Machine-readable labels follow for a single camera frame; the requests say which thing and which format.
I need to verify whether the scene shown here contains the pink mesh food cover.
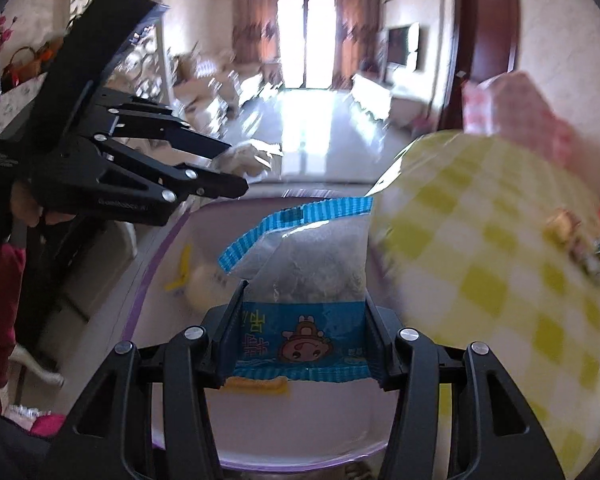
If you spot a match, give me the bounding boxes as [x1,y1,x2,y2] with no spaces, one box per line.
[462,71,576,166]

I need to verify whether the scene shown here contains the brown wooden door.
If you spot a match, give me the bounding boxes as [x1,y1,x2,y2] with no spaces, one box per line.
[440,0,521,131]

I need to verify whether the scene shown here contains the person's left hand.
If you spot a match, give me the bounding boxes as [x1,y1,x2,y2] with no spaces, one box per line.
[9,180,78,228]

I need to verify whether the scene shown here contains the floral cloth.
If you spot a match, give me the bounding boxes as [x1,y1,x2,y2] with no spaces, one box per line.
[0,74,47,161]

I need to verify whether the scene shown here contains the pink flowers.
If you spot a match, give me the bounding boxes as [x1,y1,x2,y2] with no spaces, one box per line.
[0,15,18,53]

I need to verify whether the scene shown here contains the beige sofa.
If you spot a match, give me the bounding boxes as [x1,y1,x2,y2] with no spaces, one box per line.
[172,52,266,121]

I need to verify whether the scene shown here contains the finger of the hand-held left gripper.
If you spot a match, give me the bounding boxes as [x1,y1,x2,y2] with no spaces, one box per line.
[30,135,249,227]
[87,87,232,163]

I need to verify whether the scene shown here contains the wicker basket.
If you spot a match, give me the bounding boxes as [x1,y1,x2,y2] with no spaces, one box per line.
[0,47,43,86]

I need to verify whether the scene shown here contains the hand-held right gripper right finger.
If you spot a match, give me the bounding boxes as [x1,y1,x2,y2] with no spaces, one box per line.
[364,292,566,480]

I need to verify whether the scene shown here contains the flat yellow snack packet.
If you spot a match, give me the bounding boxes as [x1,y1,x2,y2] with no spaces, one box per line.
[224,377,288,397]

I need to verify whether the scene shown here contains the wall television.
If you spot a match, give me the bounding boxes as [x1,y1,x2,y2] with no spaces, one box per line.
[387,24,421,68]

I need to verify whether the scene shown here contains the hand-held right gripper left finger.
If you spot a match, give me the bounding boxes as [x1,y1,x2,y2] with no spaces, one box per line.
[40,280,251,480]

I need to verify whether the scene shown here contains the brown curtain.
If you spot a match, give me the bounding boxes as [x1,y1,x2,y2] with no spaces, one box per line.
[232,0,279,63]
[332,0,378,91]

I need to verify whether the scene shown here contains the blue cartoon snack packet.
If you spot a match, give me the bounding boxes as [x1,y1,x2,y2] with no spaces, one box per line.
[217,197,376,383]

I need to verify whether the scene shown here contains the white television cabinet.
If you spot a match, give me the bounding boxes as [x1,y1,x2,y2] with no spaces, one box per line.
[352,72,431,126]

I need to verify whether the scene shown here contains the white snack packet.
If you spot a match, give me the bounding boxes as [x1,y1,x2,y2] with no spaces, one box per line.
[214,140,282,181]

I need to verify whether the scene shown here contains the clear purple-rimmed tray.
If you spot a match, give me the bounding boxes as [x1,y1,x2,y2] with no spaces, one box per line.
[120,192,411,468]

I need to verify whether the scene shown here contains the yellow checked tablecloth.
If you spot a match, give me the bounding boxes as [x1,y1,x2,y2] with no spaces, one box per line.
[367,130,600,480]

